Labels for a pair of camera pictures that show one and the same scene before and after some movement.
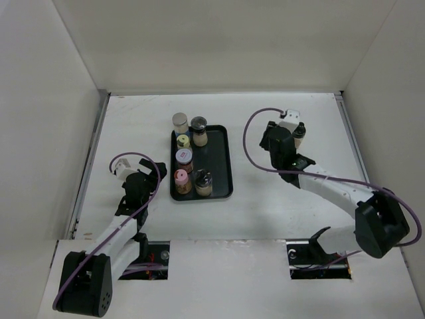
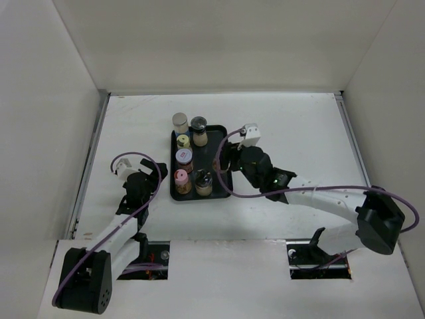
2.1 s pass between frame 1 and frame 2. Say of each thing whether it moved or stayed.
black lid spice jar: stayed
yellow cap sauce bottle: stayed
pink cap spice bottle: stayed
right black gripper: moved
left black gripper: stayed
